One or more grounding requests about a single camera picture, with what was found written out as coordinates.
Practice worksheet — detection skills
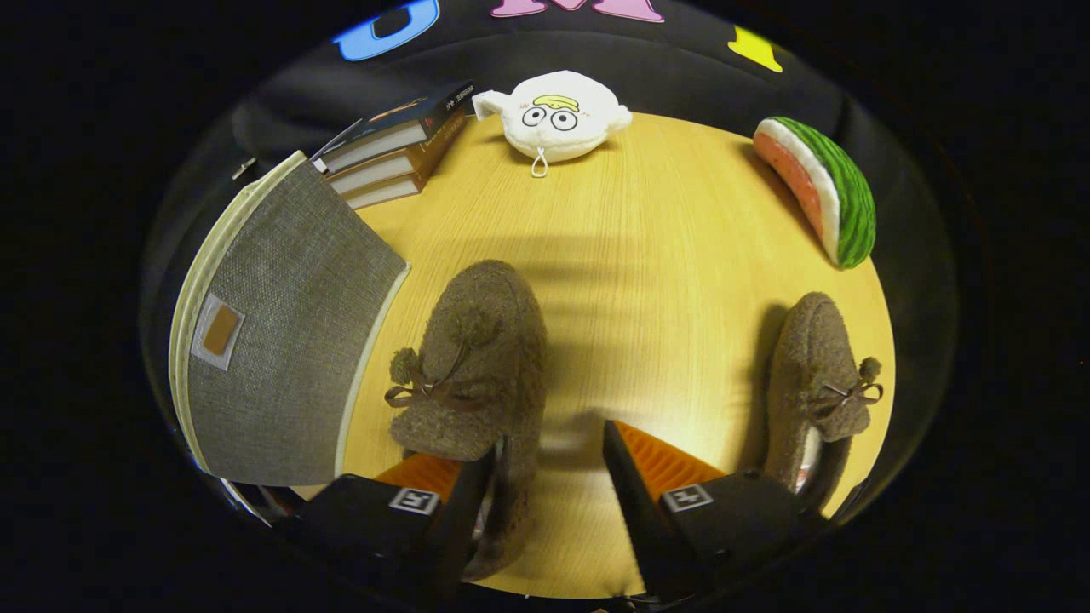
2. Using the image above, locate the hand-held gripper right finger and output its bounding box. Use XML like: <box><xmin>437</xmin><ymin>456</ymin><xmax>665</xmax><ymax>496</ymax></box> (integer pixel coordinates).
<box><xmin>603</xmin><ymin>419</ymin><xmax>831</xmax><ymax>601</ymax></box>

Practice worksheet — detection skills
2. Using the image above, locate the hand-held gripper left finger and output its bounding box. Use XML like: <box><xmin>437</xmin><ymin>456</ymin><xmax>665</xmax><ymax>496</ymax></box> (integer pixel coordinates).
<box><xmin>272</xmin><ymin>450</ymin><xmax>498</xmax><ymax>607</ymax></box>

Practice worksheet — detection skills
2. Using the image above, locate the brown fuzzy shoe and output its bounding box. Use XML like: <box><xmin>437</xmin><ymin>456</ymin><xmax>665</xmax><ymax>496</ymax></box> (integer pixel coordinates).
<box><xmin>762</xmin><ymin>292</ymin><xmax>885</xmax><ymax>512</ymax></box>
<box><xmin>385</xmin><ymin>260</ymin><xmax>548</xmax><ymax>582</ymax></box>

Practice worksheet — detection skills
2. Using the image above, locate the grey fabric storage box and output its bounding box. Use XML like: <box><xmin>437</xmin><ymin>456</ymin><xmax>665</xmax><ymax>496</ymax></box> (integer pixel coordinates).
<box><xmin>169</xmin><ymin>151</ymin><xmax>411</xmax><ymax>488</ymax></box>

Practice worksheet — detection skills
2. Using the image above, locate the brown cover book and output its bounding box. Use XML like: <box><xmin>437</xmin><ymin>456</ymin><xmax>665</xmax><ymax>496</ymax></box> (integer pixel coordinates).
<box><xmin>328</xmin><ymin>111</ymin><xmax>468</xmax><ymax>195</ymax></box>
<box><xmin>345</xmin><ymin>166</ymin><xmax>427</xmax><ymax>211</ymax></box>

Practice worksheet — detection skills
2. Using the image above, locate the watermelon slice plush toy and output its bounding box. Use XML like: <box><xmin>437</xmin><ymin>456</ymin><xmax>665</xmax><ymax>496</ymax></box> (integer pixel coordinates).
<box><xmin>753</xmin><ymin>117</ymin><xmax>877</xmax><ymax>271</ymax></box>

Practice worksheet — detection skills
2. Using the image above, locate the white plush toy with face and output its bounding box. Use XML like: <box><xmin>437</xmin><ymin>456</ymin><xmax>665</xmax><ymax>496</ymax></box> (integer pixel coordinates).
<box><xmin>472</xmin><ymin>71</ymin><xmax>634</xmax><ymax>178</ymax></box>

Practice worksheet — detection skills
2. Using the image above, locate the dark cover book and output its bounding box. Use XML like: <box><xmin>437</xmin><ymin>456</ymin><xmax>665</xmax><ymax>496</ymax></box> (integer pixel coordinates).
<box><xmin>311</xmin><ymin>81</ymin><xmax>476</xmax><ymax>175</ymax></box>

